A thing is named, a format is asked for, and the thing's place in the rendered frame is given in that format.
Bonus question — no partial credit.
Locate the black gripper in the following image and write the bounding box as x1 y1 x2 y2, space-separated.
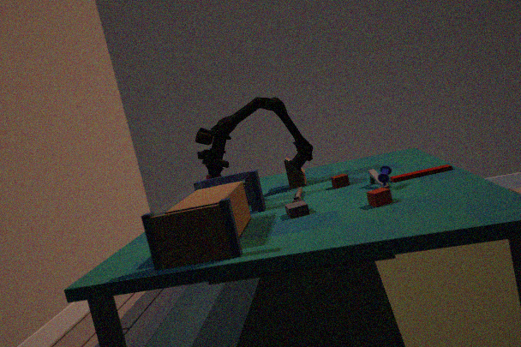
202 147 229 178

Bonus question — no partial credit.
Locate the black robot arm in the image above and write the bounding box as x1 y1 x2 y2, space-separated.
195 97 313 171

